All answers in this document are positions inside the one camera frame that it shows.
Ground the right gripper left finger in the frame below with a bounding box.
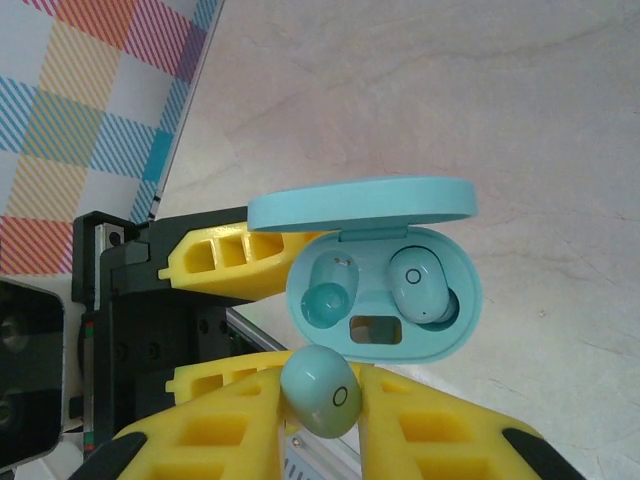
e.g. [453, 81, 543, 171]
[82, 367, 290, 480]

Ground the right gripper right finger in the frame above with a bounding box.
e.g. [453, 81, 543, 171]
[359, 363, 587, 480]

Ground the light blue earbud charging case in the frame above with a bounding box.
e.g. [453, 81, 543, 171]
[248, 175, 485, 367]

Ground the aluminium side rail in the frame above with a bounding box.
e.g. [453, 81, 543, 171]
[147, 0, 226, 224]

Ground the light blue earbud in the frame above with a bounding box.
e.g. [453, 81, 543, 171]
[278, 344, 365, 441]
[387, 244, 460, 335]

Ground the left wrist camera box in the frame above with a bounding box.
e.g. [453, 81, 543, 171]
[0, 278, 67, 464]

